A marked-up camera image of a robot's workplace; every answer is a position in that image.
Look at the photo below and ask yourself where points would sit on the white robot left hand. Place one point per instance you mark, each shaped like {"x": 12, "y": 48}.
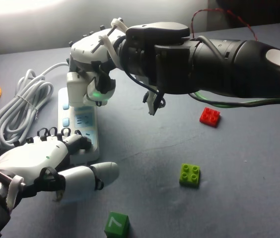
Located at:
{"x": 35, "y": 158}

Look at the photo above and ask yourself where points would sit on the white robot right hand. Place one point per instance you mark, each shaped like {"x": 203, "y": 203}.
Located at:
{"x": 88, "y": 49}

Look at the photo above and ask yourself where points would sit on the white charger block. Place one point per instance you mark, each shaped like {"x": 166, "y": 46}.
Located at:
{"x": 75, "y": 91}

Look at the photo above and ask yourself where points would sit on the white power strip blue sockets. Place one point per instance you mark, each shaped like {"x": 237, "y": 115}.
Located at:
{"x": 80, "y": 119}

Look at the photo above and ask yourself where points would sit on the green number seven cube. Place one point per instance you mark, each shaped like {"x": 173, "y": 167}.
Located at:
{"x": 117, "y": 226}

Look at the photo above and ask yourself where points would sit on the red studded brick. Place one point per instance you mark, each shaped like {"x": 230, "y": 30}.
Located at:
{"x": 209, "y": 117}

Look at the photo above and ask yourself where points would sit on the lime green studded brick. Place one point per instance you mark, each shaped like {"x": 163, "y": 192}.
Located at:
{"x": 189, "y": 181}

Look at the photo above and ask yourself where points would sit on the grey table cloth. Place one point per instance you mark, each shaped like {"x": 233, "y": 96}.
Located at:
{"x": 229, "y": 186}

